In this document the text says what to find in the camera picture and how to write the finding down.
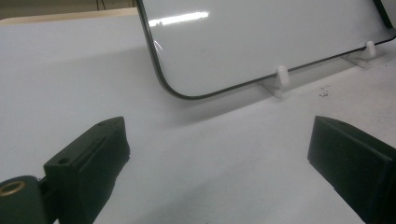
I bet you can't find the white whiteboard stand clip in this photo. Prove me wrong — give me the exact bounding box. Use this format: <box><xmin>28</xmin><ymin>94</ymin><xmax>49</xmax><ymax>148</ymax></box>
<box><xmin>261</xmin><ymin>64</ymin><xmax>292</xmax><ymax>99</ymax></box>
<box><xmin>341</xmin><ymin>40</ymin><xmax>378</xmax><ymax>69</ymax></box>

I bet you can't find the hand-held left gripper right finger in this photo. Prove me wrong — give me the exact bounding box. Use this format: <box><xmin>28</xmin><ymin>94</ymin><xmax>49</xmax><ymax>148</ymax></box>
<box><xmin>306</xmin><ymin>115</ymin><xmax>396</xmax><ymax>224</ymax></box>

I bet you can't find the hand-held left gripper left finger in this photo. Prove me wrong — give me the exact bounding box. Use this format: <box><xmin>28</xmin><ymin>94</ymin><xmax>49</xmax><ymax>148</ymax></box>
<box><xmin>43</xmin><ymin>116</ymin><xmax>132</xmax><ymax>224</ymax></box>

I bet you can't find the white whiteboard with black rim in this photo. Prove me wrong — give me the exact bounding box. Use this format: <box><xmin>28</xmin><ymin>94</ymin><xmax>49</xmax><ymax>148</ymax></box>
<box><xmin>135</xmin><ymin>0</ymin><xmax>396</xmax><ymax>101</ymax></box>

